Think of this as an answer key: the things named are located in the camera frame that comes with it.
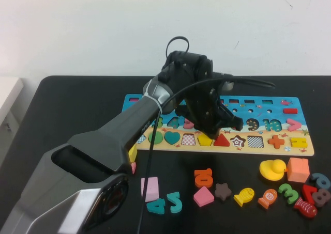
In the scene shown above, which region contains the yellow fish piece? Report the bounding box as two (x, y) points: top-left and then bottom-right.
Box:
(233, 188), (255, 207)

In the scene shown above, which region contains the orange number ten piece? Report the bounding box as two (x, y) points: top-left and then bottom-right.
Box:
(193, 168), (213, 189)

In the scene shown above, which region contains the yellow cube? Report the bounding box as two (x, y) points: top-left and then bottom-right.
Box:
(128, 144), (138, 162)

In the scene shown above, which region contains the pink greater-than sign piece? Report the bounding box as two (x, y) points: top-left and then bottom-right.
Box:
(286, 119), (302, 132)

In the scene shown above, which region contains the yellow rubber duck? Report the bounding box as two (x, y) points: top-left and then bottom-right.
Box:
(259, 159), (289, 181)

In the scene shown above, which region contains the teal number four piece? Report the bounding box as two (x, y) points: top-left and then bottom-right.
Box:
(146, 197), (166, 215)

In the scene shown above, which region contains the light pink cube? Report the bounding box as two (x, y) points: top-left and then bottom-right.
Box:
(141, 176), (160, 202)

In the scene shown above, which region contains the white cabinet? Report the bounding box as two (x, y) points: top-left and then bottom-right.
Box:
(0, 76), (23, 167)

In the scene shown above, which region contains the brown number eight piece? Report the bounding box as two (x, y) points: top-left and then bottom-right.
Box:
(311, 188), (331, 208)

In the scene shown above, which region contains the red triangle piece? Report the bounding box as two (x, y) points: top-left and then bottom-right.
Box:
(213, 133), (231, 147)

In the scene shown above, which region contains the salmon orange cube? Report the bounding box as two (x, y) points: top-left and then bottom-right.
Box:
(287, 157), (310, 183)

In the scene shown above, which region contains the green circle piece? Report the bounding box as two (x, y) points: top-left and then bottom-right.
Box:
(147, 131), (164, 145)

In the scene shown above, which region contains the teal number two piece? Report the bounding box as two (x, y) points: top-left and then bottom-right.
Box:
(167, 191), (183, 214)

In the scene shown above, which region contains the red number seven piece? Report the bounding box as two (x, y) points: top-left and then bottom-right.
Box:
(301, 184), (318, 205)

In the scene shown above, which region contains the yellow pentagon piece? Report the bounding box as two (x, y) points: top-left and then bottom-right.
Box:
(198, 133), (214, 147)

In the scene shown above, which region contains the red fish piece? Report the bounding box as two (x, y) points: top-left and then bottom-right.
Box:
(293, 197), (318, 219)

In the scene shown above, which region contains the orange fish piece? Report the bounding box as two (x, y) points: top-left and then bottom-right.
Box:
(258, 189), (278, 210)

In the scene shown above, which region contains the brown star piece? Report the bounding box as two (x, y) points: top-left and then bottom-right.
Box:
(214, 182), (232, 201)

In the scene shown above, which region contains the pink diamond piece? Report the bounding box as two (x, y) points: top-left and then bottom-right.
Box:
(193, 186), (215, 208)

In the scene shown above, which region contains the yellow equals sign piece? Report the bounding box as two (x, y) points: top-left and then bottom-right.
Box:
(290, 137), (308, 151)

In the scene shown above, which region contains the white cable tie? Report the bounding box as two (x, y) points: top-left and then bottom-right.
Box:
(143, 80), (163, 115)

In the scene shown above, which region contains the grey-blue number six piece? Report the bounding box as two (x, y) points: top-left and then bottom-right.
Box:
(310, 173), (331, 190)

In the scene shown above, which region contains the green number three piece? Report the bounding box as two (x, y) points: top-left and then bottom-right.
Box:
(278, 183), (298, 205)

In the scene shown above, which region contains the teal heart piece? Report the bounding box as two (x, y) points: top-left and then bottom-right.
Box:
(164, 131), (181, 146)

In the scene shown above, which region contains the black cable loop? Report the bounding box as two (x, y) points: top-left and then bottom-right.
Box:
(166, 36), (189, 56)

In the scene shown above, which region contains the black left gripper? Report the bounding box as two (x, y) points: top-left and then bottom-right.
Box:
(174, 85), (244, 141)

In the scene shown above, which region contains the colourful wooden puzzle board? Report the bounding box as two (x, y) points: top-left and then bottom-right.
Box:
(124, 94), (315, 157)

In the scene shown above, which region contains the orange plus sign piece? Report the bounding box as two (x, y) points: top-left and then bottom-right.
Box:
(267, 135), (285, 149)

